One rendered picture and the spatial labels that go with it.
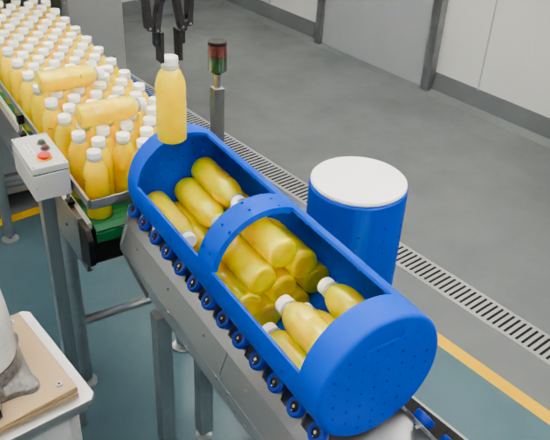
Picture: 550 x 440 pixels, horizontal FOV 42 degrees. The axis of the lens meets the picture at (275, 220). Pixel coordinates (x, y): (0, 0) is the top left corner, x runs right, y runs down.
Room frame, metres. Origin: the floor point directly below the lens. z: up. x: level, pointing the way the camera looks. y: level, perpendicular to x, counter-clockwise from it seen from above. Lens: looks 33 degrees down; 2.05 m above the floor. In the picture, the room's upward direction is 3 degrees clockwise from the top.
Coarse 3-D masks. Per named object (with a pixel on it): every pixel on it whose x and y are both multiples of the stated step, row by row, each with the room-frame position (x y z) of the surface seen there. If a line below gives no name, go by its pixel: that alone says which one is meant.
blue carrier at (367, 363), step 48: (144, 144) 1.63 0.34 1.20; (192, 144) 1.70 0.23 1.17; (144, 192) 1.54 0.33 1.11; (336, 240) 1.23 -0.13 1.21; (384, 288) 1.07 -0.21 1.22; (336, 336) 0.94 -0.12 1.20; (384, 336) 0.96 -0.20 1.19; (432, 336) 1.02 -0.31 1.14; (288, 384) 0.97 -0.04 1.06; (336, 384) 0.90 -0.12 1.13; (384, 384) 0.97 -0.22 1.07; (336, 432) 0.91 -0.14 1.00
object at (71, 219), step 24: (0, 96) 2.53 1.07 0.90; (0, 120) 2.47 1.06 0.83; (0, 168) 2.84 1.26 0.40; (0, 192) 2.83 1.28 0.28; (72, 216) 1.76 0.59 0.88; (72, 240) 1.79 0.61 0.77; (72, 264) 1.93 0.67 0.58; (72, 288) 1.93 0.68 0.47; (72, 312) 1.93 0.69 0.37; (96, 312) 1.99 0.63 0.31; (120, 312) 2.02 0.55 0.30
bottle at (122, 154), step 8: (120, 144) 1.85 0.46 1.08; (128, 144) 1.86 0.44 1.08; (120, 152) 1.84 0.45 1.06; (128, 152) 1.84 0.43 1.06; (120, 160) 1.83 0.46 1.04; (128, 160) 1.84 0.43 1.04; (120, 168) 1.83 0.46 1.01; (128, 168) 1.84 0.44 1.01; (120, 176) 1.83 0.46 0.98; (120, 184) 1.83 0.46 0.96
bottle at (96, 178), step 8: (88, 160) 1.74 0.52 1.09; (96, 160) 1.74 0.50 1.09; (88, 168) 1.73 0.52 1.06; (96, 168) 1.73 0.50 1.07; (104, 168) 1.74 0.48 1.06; (88, 176) 1.72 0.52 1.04; (96, 176) 1.72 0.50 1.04; (104, 176) 1.73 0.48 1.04; (88, 184) 1.72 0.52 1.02; (96, 184) 1.72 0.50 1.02; (104, 184) 1.73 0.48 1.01; (88, 192) 1.72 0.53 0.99; (96, 192) 1.72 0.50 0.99; (104, 192) 1.73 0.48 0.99; (104, 208) 1.72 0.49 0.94; (112, 208) 1.76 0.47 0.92; (88, 216) 1.73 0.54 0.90; (96, 216) 1.72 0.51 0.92; (104, 216) 1.72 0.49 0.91
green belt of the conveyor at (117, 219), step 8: (8, 104) 2.47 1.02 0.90; (24, 128) 2.27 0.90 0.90; (80, 200) 1.82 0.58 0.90; (120, 208) 1.79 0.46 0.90; (112, 216) 1.75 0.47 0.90; (120, 216) 1.75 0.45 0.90; (96, 224) 1.70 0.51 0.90; (104, 224) 1.70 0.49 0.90; (112, 224) 1.71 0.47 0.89; (120, 224) 1.72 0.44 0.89; (96, 232) 1.68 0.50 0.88; (104, 232) 1.69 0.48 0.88; (112, 232) 1.70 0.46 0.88; (120, 232) 1.71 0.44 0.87; (96, 240) 1.69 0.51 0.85; (104, 240) 1.69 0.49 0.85
